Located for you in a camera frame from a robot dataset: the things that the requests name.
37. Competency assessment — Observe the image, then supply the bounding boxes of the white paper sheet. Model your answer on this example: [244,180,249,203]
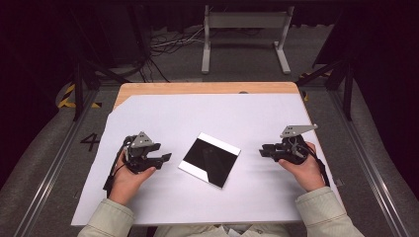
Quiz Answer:
[70,93,344,227]

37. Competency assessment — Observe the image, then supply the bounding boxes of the person's left hand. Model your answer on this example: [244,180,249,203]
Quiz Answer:
[108,149,157,206]

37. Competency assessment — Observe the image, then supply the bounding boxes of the white floor cable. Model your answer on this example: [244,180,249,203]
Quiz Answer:
[150,27,206,49]

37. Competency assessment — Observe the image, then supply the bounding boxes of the hand-held gripper black cable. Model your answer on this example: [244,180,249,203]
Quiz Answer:
[102,137,133,199]
[304,143,331,188]

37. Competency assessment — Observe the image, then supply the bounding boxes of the left hand-held gripper black cable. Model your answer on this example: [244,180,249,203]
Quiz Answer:
[102,137,133,199]

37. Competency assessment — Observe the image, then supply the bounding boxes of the yellow black hazard tape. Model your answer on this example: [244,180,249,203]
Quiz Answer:
[57,83,103,110]
[298,71,332,103]

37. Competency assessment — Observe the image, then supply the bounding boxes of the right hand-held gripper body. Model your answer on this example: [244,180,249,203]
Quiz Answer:
[278,123,319,166]

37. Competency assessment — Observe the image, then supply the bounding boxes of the person's right hand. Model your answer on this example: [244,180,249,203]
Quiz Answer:
[278,141,327,194]

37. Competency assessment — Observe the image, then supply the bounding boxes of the wooden table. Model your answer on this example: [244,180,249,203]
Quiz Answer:
[113,81,344,228]

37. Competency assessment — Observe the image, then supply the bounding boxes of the black floor cable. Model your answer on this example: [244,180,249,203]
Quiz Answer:
[108,48,171,84]

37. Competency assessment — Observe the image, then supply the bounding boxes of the black tripod stand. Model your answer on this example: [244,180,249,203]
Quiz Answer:
[295,55,357,121]
[63,6,131,122]

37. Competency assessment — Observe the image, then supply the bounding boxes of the right hand-held gripper black cable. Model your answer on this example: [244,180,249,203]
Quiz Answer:
[304,143,331,188]

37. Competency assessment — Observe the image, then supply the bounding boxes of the person's beige clothing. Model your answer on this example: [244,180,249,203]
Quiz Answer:
[152,223,299,237]

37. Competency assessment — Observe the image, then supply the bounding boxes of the grey metal stand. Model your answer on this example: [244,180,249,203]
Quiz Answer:
[201,4,295,75]

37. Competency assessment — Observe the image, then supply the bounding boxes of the metal floor rail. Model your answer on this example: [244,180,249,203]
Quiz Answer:
[327,88,411,237]
[12,88,101,237]

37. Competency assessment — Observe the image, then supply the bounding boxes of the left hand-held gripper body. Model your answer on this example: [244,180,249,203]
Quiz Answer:
[123,131,156,175]

